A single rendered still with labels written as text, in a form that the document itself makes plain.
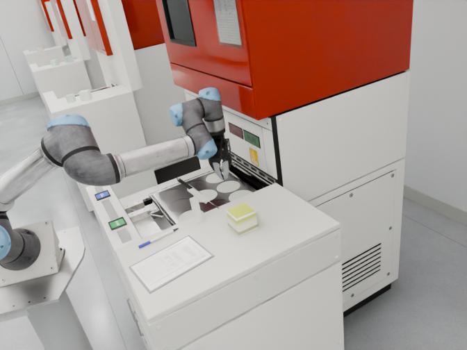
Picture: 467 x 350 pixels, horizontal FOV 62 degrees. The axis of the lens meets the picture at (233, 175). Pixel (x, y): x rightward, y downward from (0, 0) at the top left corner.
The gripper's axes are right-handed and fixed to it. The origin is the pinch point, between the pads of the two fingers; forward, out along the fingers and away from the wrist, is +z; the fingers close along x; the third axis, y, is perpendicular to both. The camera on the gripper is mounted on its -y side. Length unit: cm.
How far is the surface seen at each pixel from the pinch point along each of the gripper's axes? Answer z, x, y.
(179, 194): 7.3, 20.4, 2.4
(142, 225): 9.2, 30.8, -16.3
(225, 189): 7.2, 0.9, 3.7
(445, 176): 68, -123, 107
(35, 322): 36, 74, -39
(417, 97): 19, -108, 128
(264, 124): -21.4, -18.8, -1.7
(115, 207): 1.2, 40.0, -15.4
